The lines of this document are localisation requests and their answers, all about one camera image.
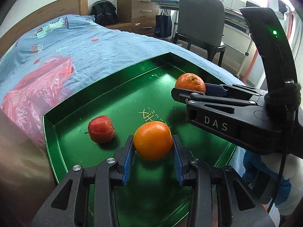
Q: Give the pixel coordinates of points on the blue patterned bed cover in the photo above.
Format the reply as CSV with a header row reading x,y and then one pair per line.
x,y
95,52

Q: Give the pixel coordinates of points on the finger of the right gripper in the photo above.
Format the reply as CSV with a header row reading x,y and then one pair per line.
x,y
233,90
184,96

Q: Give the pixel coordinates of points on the dark blue tote bag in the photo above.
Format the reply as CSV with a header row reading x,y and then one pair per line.
x,y
163,28

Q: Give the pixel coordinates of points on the grey chair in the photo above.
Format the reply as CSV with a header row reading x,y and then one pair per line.
x,y
201,23

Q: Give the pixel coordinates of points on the wooden headboard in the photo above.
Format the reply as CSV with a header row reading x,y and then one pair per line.
x,y
40,16

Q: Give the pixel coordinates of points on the pink plastic sheet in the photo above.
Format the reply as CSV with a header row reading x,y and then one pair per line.
x,y
35,94

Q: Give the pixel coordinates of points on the green metal tray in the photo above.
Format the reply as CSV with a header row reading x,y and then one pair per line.
x,y
132,97

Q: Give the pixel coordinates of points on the black backpack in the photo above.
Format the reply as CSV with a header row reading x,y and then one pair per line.
x,y
104,12

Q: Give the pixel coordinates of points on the mandarin front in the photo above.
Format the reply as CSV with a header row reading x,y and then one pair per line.
x,y
190,81

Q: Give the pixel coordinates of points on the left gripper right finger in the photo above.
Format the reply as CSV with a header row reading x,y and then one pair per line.
x,y
219,197

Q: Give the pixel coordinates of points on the red apple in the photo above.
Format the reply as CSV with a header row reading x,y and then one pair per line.
x,y
101,129

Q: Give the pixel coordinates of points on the wooden drawer cabinet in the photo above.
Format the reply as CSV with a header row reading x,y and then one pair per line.
x,y
140,13

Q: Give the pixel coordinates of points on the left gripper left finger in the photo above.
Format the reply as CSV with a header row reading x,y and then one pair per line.
x,y
67,205

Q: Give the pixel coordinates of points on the desk with shelf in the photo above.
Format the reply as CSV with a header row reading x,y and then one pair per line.
x,y
240,48

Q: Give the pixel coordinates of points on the low wooden nightstand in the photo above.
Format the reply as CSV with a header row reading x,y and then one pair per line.
x,y
122,26

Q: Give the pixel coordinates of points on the black steel electric kettle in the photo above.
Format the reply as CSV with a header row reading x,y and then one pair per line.
x,y
26,176

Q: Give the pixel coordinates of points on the smooth orange front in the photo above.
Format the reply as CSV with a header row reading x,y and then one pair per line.
x,y
153,140

